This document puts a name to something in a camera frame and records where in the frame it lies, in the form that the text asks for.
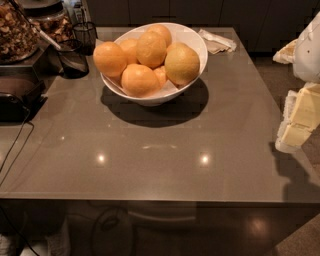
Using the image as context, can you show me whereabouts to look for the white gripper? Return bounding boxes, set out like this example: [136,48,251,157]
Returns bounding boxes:
[273,12,320,154]

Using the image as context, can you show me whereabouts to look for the yellowish orange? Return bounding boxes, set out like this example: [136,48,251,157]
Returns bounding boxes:
[164,45,200,86]

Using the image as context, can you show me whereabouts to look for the white ceramic bowl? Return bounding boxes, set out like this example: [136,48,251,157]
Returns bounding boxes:
[101,23,208,106]

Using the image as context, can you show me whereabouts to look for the small low centre orange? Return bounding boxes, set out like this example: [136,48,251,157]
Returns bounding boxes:
[153,66,167,87]

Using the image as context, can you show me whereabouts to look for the top centre orange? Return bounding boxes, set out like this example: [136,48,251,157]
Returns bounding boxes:
[136,31,166,68]

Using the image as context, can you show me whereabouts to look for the front centre orange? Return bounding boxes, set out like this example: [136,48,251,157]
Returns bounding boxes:
[121,64,161,98]

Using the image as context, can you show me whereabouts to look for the back left orange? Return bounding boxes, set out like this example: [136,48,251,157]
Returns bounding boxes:
[120,38,138,64]

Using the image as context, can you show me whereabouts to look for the left front orange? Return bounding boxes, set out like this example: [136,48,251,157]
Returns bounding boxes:
[93,41,127,77]

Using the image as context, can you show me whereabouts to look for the crumpled white napkin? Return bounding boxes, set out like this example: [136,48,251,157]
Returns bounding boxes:
[198,29,237,54]

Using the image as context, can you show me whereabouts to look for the black mesh cup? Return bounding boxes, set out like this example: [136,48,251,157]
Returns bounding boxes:
[73,22,97,56]

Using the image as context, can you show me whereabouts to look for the dark glass cup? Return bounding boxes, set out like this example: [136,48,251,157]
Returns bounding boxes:
[57,39,89,79]

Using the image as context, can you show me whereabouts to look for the large glass nut jar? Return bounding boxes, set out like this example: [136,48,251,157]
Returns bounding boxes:
[0,0,39,65]

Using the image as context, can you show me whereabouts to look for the black appliance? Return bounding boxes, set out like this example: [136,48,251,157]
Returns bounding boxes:
[0,71,46,123]

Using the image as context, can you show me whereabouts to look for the white spoon handle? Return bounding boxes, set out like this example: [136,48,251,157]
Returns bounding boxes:
[27,19,61,50]

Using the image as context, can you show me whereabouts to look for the black power cable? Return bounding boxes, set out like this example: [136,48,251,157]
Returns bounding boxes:
[0,91,36,256]

